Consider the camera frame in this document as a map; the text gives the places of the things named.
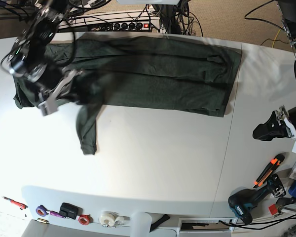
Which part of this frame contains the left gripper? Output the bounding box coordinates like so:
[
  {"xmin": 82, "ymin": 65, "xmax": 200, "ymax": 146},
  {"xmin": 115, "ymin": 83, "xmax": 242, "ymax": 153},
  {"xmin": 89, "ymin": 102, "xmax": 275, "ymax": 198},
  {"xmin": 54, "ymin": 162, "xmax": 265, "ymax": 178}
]
[{"xmin": 252, "ymin": 105, "xmax": 296, "ymax": 154}]

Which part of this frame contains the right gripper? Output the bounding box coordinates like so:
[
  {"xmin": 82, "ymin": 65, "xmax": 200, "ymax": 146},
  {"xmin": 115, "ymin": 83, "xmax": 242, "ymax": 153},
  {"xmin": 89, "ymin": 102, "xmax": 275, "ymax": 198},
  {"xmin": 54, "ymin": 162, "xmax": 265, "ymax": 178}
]
[{"xmin": 38, "ymin": 69, "xmax": 83, "ymax": 116}]

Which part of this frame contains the dark green t-shirt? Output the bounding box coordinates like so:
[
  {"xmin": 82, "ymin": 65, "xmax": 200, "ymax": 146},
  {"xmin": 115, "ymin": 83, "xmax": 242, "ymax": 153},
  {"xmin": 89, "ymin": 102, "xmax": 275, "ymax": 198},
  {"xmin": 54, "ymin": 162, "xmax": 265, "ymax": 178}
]
[{"xmin": 13, "ymin": 36, "xmax": 242, "ymax": 156}]

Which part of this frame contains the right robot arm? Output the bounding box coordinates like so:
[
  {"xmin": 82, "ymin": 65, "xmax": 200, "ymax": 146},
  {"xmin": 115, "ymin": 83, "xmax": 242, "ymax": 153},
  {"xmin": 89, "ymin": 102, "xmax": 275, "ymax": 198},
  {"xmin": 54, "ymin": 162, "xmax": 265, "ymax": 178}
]
[{"xmin": 0, "ymin": 0, "xmax": 82, "ymax": 116}]

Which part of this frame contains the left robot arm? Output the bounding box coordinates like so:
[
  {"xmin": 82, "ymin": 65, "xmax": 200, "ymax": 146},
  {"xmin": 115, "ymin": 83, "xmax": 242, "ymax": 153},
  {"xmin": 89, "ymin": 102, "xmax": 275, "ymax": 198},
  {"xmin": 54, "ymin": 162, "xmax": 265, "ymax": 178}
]
[{"xmin": 253, "ymin": 0, "xmax": 296, "ymax": 154}]

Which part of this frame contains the orange black utility knife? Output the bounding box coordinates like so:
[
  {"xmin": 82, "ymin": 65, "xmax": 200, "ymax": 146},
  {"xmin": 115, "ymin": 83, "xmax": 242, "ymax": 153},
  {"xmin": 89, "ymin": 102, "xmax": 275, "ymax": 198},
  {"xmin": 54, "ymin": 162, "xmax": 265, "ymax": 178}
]
[{"xmin": 253, "ymin": 154, "xmax": 285, "ymax": 189}]

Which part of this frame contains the red square tag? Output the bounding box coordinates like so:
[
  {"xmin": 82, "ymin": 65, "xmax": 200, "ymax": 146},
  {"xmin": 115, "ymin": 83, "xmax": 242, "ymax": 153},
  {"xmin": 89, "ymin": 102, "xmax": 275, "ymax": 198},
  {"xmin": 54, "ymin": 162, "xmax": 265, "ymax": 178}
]
[{"xmin": 268, "ymin": 204, "xmax": 279, "ymax": 216}]

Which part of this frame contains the red black screwdriver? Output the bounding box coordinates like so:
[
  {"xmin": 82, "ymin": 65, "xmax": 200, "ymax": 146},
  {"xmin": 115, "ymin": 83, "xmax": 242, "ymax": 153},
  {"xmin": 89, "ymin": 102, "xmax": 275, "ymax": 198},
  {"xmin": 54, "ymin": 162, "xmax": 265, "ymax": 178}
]
[{"xmin": 2, "ymin": 196, "xmax": 28, "ymax": 210}]

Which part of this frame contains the purple tape roll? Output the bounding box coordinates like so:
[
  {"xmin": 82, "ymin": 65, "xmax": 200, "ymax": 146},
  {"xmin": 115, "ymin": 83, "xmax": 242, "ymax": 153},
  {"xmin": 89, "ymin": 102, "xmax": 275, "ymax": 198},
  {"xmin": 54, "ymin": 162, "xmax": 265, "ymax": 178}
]
[{"xmin": 36, "ymin": 205, "xmax": 48, "ymax": 217}]

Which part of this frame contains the black power strip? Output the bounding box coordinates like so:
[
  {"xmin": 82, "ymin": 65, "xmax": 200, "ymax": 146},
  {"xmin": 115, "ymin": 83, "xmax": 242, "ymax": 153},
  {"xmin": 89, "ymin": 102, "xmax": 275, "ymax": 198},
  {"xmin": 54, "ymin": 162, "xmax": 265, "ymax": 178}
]
[{"xmin": 71, "ymin": 22, "xmax": 158, "ymax": 33}]

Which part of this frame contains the red tape roll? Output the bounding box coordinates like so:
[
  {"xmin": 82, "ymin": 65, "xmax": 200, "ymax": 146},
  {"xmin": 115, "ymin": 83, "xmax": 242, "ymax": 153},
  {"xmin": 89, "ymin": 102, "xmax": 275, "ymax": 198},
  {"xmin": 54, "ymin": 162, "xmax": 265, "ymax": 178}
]
[{"xmin": 78, "ymin": 215, "xmax": 90, "ymax": 226}]

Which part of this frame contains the clear tape dispenser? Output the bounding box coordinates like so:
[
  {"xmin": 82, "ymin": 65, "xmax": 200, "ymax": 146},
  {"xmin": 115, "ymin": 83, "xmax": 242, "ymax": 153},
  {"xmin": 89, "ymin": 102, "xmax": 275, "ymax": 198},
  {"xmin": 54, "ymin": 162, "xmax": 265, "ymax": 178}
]
[{"xmin": 98, "ymin": 212, "xmax": 130, "ymax": 228}]

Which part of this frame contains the white paper roll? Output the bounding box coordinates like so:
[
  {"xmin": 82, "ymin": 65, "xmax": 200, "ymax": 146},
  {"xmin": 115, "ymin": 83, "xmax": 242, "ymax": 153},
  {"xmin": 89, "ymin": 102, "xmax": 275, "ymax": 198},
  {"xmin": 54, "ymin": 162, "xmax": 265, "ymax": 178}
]
[{"xmin": 130, "ymin": 212, "xmax": 152, "ymax": 237}]

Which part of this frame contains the teal black cordless drill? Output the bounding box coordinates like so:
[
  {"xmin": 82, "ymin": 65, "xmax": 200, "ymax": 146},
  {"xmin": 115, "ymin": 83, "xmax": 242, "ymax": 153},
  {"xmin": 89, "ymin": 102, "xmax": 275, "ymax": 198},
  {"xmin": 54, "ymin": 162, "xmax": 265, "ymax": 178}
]
[{"xmin": 228, "ymin": 174, "xmax": 286, "ymax": 225}]

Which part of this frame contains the yellow cable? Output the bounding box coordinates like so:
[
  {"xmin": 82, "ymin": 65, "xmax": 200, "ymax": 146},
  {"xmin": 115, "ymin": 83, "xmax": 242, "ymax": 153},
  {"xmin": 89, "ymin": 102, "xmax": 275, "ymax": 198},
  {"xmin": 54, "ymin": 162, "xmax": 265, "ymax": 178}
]
[{"xmin": 272, "ymin": 27, "xmax": 282, "ymax": 48}]

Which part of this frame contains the black action camera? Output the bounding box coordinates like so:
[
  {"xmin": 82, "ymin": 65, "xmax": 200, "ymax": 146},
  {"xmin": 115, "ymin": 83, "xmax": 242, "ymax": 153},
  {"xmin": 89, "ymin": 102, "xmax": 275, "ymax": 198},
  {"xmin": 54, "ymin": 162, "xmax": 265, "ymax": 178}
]
[{"xmin": 59, "ymin": 202, "xmax": 79, "ymax": 219}]

